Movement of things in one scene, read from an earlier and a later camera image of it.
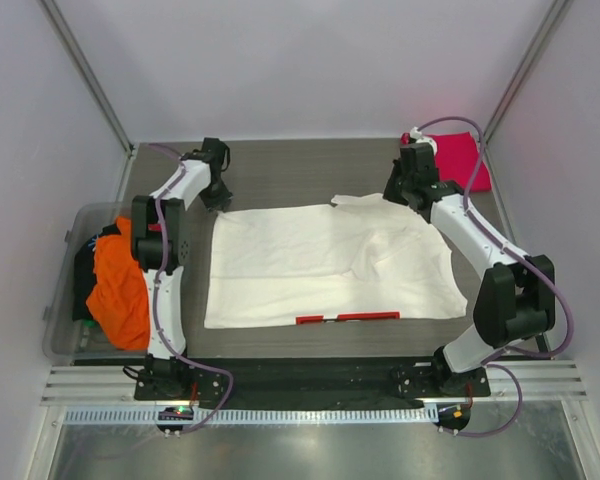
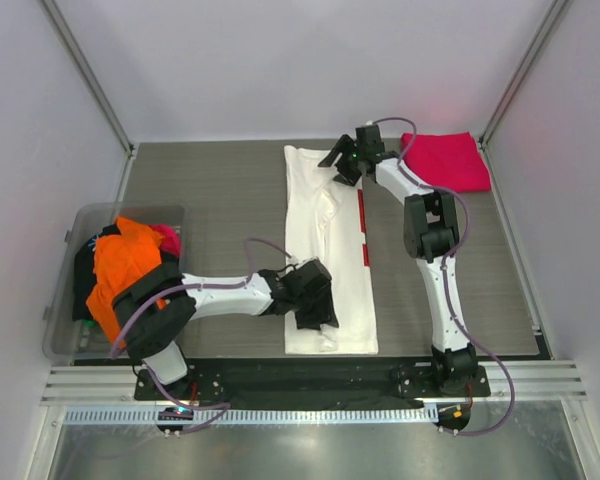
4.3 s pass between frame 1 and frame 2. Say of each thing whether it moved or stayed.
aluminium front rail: stayed
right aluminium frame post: stayed
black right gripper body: moved
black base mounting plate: stayed
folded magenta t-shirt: stayed
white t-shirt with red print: moved
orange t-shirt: stayed
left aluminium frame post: stayed
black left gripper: moved
